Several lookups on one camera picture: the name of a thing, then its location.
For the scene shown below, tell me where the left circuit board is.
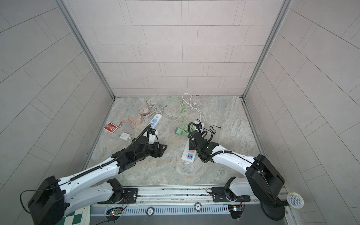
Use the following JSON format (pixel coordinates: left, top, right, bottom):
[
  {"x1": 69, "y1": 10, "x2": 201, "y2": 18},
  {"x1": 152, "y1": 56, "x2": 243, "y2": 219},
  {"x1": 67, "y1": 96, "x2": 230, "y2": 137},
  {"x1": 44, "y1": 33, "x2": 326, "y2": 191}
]
[{"x1": 106, "y1": 207, "x2": 123, "y2": 217}]

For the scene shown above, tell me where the black round stand base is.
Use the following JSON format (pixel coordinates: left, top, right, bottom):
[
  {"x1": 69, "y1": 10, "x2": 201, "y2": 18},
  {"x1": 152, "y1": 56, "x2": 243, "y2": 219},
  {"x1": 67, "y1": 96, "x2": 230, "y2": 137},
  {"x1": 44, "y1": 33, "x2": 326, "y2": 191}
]
[{"x1": 260, "y1": 198, "x2": 290, "y2": 221}]

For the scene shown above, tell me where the white round mesh disc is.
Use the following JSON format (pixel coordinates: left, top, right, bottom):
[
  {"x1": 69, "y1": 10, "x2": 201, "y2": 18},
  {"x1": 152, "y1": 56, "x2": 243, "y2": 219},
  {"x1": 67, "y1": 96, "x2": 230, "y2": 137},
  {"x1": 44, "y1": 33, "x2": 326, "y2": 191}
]
[{"x1": 286, "y1": 192, "x2": 305, "y2": 209}]

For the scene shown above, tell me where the white charger with black cable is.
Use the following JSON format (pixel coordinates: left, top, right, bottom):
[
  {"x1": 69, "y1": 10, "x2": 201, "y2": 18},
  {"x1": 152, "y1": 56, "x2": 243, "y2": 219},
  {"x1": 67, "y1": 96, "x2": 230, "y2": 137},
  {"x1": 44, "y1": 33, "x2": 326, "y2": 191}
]
[{"x1": 195, "y1": 119, "x2": 221, "y2": 135}]

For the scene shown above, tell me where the pink charger with cable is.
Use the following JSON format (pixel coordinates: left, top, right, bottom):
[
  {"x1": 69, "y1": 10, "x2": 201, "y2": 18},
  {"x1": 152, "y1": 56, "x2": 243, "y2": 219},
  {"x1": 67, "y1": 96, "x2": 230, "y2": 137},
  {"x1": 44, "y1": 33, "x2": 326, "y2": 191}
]
[{"x1": 118, "y1": 100, "x2": 151, "y2": 129}]

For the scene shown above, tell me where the green cable bundle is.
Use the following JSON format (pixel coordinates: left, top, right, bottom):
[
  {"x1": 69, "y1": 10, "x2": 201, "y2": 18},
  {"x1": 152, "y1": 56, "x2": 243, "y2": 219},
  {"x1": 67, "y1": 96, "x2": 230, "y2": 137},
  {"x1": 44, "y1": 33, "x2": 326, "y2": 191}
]
[{"x1": 165, "y1": 97, "x2": 197, "y2": 134}]

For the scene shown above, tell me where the small blue socket power strip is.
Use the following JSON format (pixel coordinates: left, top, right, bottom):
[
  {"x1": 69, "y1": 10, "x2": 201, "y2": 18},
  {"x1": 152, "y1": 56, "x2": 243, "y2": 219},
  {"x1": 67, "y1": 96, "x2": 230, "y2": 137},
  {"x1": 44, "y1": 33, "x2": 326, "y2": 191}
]
[{"x1": 150, "y1": 113, "x2": 163, "y2": 129}]

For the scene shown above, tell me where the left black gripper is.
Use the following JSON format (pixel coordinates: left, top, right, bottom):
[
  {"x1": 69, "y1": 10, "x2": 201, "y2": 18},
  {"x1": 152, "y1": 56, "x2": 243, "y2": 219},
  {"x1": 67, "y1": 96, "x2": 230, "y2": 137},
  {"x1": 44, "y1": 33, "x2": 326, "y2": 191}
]
[{"x1": 135, "y1": 141, "x2": 170, "y2": 162}]

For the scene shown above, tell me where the right circuit board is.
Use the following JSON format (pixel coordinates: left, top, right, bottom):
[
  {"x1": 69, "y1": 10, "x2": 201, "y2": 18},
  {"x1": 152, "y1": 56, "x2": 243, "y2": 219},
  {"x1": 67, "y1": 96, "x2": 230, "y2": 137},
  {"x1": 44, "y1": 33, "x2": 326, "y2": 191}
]
[{"x1": 228, "y1": 204, "x2": 244, "y2": 219}]

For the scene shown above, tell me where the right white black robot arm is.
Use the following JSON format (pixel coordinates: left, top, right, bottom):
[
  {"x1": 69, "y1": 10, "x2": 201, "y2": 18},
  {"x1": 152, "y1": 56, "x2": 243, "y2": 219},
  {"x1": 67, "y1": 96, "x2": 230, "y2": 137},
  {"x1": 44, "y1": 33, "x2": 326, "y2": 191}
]
[{"x1": 187, "y1": 122, "x2": 285, "y2": 207}]

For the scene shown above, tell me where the green white checkerboard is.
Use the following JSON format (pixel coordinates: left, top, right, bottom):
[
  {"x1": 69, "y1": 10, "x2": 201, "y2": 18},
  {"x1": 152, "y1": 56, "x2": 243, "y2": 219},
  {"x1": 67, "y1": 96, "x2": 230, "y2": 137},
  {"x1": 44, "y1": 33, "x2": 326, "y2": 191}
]
[{"x1": 56, "y1": 206, "x2": 90, "y2": 225}]

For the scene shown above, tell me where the aluminium rail frame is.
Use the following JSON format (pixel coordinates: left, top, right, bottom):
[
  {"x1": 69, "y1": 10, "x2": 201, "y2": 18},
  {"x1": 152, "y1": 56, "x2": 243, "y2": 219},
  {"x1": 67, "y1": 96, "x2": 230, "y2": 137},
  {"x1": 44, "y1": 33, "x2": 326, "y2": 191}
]
[{"x1": 90, "y1": 185, "x2": 260, "y2": 217}]

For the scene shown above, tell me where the long colourful socket power strip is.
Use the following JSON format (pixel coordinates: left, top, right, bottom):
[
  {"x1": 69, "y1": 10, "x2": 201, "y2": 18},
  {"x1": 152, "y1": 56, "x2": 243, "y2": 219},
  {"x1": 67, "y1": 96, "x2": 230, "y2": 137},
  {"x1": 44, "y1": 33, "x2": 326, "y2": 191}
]
[{"x1": 181, "y1": 122, "x2": 198, "y2": 164}]

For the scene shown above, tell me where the white flat charger with cable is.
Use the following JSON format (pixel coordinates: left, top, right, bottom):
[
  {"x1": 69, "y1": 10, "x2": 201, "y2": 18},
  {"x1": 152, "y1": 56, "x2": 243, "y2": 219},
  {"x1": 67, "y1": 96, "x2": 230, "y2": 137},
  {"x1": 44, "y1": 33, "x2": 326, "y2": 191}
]
[{"x1": 119, "y1": 132, "x2": 132, "y2": 140}]

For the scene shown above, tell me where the circuit board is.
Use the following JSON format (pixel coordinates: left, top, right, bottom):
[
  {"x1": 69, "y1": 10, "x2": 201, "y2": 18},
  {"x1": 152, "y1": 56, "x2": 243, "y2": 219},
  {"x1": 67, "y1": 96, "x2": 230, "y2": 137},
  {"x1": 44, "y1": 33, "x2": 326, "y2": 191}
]
[
  {"x1": 228, "y1": 204, "x2": 244, "y2": 219},
  {"x1": 106, "y1": 207, "x2": 123, "y2": 217}
]

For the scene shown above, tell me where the green charger block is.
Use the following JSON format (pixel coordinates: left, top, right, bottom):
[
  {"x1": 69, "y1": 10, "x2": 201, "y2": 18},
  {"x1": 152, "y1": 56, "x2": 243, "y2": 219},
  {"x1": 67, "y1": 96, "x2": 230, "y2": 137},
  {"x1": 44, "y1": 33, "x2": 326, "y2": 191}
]
[{"x1": 175, "y1": 127, "x2": 183, "y2": 135}]

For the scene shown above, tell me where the red card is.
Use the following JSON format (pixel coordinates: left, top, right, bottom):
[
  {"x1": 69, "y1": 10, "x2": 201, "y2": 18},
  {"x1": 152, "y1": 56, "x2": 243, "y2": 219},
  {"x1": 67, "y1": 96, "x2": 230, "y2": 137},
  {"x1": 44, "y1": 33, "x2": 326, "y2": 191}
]
[{"x1": 103, "y1": 122, "x2": 119, "y2": 134}]

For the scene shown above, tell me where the white power strip cord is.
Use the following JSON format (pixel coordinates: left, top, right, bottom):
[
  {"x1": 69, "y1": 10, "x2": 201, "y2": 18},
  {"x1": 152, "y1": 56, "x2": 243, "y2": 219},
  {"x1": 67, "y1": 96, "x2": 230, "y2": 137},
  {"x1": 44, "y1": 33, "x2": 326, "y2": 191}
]
[{"x1": 181, "y1": 92, "x2": 204, "y2": 124}]

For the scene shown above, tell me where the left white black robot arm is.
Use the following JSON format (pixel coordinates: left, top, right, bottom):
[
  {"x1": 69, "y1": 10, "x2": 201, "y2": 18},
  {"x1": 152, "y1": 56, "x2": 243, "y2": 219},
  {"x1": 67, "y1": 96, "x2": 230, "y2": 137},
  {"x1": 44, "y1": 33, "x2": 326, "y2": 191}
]
[{"x1": 24, "y1": 125, "x2": 167, "y2": 225}]

